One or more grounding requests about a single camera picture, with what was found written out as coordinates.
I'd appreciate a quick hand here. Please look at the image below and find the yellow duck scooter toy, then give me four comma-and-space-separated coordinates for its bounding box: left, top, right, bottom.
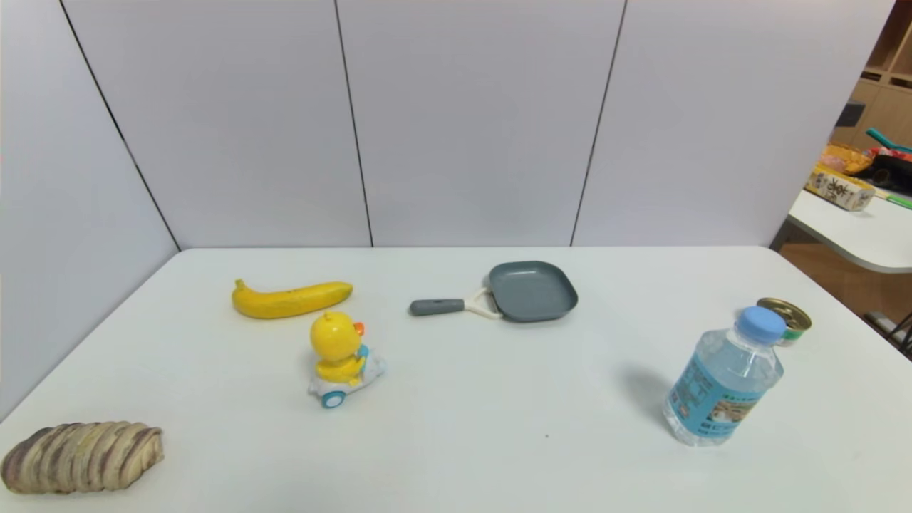
308, 311, 388, 410

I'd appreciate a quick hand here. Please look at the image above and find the grey square toy pan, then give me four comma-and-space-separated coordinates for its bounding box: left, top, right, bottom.
409, 261, 579, 323

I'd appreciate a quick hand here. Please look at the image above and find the yellow banana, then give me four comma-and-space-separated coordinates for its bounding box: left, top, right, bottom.
232, 279, 354, 320

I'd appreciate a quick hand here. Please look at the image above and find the water bottle blue cap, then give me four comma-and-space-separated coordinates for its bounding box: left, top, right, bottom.
663, 306, 787, 448

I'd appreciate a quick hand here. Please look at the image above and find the tin can gold lid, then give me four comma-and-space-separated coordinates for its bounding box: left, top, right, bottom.
757, 297, 813, 348

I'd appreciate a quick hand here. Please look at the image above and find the printed cardboard box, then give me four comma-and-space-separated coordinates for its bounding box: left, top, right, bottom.
805, 165, 876, 212

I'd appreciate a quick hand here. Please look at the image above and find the white round-cornered side table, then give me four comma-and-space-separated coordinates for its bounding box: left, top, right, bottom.
787, 187, 912, 274

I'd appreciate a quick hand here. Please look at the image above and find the orange snack bag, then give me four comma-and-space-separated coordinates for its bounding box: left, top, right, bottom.
821, 143, 874, 175

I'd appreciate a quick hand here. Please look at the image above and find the striped brown bread loaf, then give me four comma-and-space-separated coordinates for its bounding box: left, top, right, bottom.
1, 420, 165, 495

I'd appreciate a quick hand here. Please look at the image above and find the wooden shelf unit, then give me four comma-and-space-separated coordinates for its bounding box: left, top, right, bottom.
830, 0, 912, 150

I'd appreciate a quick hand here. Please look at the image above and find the black item teal handle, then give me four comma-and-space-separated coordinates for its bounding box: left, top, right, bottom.
865, 128, 912, 193

